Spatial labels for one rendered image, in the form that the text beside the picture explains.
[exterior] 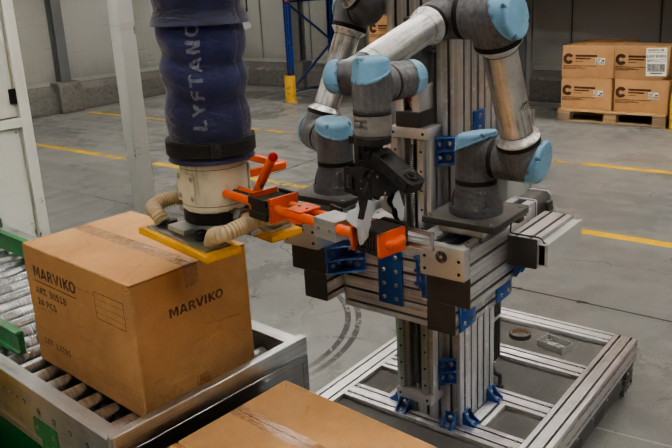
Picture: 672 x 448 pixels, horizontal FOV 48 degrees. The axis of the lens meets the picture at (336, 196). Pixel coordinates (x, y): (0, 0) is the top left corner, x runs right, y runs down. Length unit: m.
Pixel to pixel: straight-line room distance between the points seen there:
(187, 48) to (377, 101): 0.56
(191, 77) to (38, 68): 10.20
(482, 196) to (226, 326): 0.84
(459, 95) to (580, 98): 6.84
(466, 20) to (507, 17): 0.10
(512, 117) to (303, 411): 0.97
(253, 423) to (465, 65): 1.19
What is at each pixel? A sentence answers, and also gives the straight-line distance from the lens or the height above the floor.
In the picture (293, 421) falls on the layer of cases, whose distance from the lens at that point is 2.12.
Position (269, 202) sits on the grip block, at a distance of 1.69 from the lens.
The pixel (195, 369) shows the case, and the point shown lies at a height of 0.63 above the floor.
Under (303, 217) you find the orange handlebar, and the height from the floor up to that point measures 1.19.
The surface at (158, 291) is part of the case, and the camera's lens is 2.09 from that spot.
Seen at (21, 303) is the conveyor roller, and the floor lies 0.54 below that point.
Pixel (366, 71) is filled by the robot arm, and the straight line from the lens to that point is 1.41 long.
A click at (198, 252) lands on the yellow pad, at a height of 1.08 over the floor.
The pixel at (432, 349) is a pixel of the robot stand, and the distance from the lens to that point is 2.48.
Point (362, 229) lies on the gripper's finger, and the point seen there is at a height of 1.22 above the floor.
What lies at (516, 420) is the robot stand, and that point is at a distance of 2.74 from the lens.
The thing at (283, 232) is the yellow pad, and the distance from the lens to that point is 1.90.
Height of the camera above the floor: 1.68
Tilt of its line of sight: 16 degrees down
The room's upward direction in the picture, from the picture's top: 3 degrees counter-clockwise
